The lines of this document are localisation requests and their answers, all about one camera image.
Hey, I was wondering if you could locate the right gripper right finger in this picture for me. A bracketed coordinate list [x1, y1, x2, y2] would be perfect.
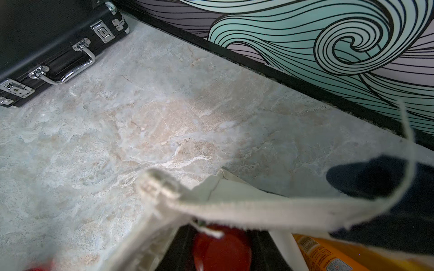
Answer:
[250, 230, 292, 271]

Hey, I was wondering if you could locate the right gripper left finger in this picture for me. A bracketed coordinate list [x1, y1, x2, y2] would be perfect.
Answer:
[156, 225, 197, 271]

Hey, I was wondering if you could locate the dark green bottle red cap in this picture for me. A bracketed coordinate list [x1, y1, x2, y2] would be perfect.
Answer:
[192, 225, 252, 271]

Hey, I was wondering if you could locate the yellow cap orange bottle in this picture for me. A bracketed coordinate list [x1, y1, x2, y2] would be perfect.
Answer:
[293, 234, 434, 271]

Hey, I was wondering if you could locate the beige canvas shopping bag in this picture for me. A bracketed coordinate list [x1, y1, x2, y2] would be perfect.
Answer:
[101, 101, 417, 271]

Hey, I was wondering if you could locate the red liquid bottle red cap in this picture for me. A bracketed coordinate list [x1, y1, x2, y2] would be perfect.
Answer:
[24, 263, 53, 271]

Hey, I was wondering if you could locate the black case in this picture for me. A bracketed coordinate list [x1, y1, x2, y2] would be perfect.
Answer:
[1, 1, 130, 107]

